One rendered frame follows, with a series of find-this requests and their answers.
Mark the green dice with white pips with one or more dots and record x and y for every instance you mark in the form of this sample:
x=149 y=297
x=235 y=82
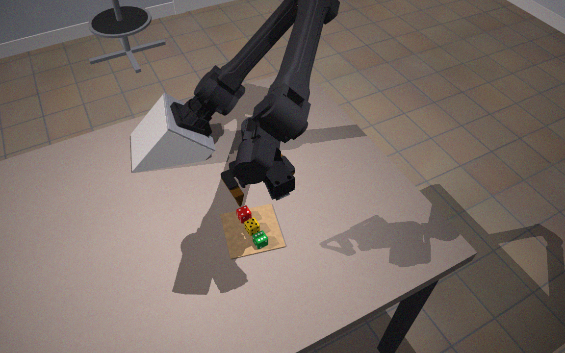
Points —
x=260 y=239

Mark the tan mat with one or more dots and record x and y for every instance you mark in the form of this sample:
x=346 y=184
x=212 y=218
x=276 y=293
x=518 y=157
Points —
x=240 y=243

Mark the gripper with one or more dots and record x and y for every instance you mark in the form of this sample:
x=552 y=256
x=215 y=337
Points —
x=229 y=180

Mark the red dice with white pips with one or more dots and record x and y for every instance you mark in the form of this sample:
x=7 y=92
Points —
x=243 y=214

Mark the yellow dice with black pips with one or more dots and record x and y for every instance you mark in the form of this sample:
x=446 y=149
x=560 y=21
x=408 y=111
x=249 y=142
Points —
x=252 y=226

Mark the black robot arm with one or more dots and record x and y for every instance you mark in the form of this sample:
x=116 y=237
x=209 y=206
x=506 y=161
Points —
x=276 y=118

